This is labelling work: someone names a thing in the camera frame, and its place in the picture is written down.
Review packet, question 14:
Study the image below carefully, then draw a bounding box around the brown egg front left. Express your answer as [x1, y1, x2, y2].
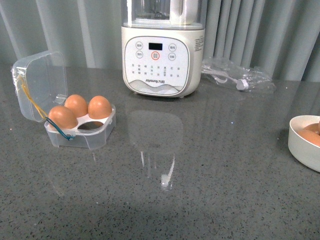
[48, 105, 78, 129]

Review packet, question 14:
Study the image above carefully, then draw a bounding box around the clear plastic bag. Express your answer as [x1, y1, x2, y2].
[201, 57, 276, 94]

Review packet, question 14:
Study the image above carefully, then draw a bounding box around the white soy milk maker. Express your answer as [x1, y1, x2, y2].
[121, 0, 208, 98]

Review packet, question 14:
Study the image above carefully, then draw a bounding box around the clear plastic egg box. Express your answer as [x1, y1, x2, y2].
[11, 51, 116, 150]

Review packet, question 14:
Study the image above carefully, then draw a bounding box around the white bowl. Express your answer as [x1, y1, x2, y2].
[288, 115, 320, 172]

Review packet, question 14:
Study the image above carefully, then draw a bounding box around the white power cord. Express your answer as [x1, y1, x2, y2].
[201, 67, 249, 91]

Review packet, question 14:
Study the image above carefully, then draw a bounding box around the brown egg back left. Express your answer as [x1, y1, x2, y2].
[64, 94, 88, 118]

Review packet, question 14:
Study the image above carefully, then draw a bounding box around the brown egg back right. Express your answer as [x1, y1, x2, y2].
[88, 95, 112, 120]

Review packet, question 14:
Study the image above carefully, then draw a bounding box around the brown egg in bowl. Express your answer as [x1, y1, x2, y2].
[297, 123, 320, 147]

